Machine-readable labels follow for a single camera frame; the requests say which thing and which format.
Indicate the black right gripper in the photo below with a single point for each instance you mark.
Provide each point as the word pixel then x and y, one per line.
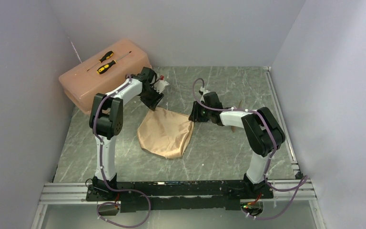
pixel 194 115

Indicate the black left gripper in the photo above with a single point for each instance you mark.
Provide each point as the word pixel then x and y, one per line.
pixel 153 103

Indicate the orange cloth napkin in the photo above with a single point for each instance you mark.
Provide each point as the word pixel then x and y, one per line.
pixel 165 133

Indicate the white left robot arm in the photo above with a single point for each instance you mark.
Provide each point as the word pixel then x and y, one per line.
pixel 106 119

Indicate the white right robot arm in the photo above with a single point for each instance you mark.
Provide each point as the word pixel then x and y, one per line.
pixel 262 130

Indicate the brown wooden utensil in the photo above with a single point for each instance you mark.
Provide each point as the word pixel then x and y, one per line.
pixel 233 128

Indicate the upper yellow black screwdriver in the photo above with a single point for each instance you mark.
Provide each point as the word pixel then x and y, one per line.
pixel 105 57

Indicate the yellow black screwdriver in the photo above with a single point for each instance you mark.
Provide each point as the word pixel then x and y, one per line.
pixel 110 64
pixel 105 57

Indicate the lower yellow black screwdriver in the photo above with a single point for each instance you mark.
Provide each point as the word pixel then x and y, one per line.
pixel 110 64

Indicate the pink plastic toolbox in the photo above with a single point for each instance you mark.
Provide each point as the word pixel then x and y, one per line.
pixel 81 85

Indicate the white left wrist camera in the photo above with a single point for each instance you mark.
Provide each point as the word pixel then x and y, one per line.
pixel 160 84

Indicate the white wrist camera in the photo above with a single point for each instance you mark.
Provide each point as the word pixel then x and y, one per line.
pixel 160 84
pixel 203 92

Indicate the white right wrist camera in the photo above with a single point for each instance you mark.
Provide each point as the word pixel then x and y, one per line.
pixel 203 92

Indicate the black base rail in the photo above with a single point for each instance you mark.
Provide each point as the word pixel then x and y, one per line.
pixel 173 195

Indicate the aluminium frame rail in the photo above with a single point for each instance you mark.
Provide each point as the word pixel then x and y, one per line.
pixel 76 193

